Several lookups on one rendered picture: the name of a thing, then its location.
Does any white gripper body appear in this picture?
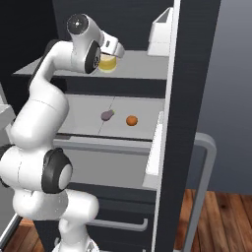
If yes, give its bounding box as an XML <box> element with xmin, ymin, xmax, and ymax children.
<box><xmin>99</xmin><ymin>32</ymin><xmax>126</xmax><ymax>59</ymax></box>

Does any pale yellow mayonnaise jar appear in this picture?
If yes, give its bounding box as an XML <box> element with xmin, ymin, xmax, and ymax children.
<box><xmin>97</xmin><ymin>53</ymin><xmax>118</xmax><ymax>74</ymax></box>

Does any dark fridge body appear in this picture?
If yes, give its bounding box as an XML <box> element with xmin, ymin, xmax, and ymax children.
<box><xmin>0</xmin><ymin>0</ymin><xmax>175</xmax><ymax>252</ymax></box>

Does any plain grey fridge shelf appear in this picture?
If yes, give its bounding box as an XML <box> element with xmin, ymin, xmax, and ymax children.
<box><xmin>12</xmin><ymin>49</ymin><xmax>170</xmax><ymax>82</ymax></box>

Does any grey fridge shelf with seam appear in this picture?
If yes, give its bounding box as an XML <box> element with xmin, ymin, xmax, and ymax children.
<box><xmin>54</xmin><ymin>94</ymin><xmax>165</xmax><ymax>142</ymax></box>

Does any dark fridge door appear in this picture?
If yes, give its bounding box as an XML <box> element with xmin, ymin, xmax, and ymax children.
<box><xmin>153</xmin><ymin>0</ymin><xmax>222</xmax><ymax>252</ymax></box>

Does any grey fridge crisper drawer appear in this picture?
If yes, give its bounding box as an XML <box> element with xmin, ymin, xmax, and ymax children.
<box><xmin>51</xmin><ymin>135</ymin><xmax>156</xmax><ymax>192</ymax></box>

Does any grey counter cabinet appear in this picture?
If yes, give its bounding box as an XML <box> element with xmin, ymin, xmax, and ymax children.
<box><xmin>0</xmin><ymin>82</ymin><xmax>24</xmax><ymax>252</ymax></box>

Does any small white door bin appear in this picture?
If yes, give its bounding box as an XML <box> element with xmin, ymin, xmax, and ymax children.
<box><xmin>146</xmin><ymin>7</ymin><xmax>174</xmax><ymax>58</ymax></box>

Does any purple eggplant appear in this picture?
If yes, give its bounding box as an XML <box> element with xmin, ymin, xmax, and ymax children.
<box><xmin>99</xmin><ymin>108</ymin><xmax>115</xmax><ymax>122</ymax></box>

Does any orange fruit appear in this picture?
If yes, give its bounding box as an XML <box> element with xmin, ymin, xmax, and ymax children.
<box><xmin>125</xmin><ymin>114</ymin><xmax>139</xmax><ymax>127</ymax></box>

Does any long white door bin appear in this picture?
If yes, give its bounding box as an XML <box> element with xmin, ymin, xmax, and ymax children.
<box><xmin>142</xmin><ymin>110</ymin><xmax>164</xmax><ymax>191</ymax></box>

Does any dark freezer drawer front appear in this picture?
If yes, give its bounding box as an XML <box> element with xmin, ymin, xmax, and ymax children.
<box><xmin>32</xmin><ymin>182</ymin><xmax>158</xmax><ymax>252</ymax></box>

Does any grey fridge door handle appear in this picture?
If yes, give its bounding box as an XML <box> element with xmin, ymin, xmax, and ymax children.
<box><xmin>182</xmin><ymin>132</ymin><xmax>218</xmax><ymax>252</ymax></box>

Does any grey freezer drawer handle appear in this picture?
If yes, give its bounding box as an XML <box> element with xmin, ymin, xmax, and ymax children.
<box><xmin>86</xmin><ymin>218</ymin><xmax>149</xmax><ymax>232</ymax></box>

